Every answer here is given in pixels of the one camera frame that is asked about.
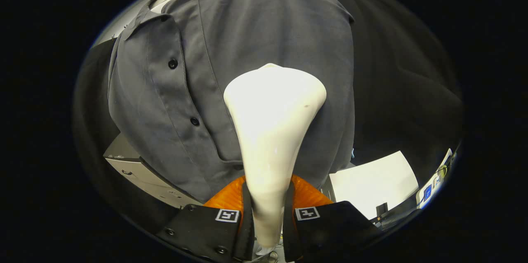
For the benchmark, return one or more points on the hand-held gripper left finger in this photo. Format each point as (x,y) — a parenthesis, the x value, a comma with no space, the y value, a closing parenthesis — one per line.
(246,230)

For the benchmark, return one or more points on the white side table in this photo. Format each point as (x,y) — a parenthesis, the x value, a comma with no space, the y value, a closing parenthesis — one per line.
(371,184)

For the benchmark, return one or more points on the grey cabinet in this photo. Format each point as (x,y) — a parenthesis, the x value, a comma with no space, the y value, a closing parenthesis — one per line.
(140,172)

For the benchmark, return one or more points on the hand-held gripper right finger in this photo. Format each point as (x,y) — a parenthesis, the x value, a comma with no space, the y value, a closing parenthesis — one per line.
(288,234)

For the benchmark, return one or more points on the grey button shirt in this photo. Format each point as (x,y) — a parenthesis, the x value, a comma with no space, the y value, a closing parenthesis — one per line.
(255,28)

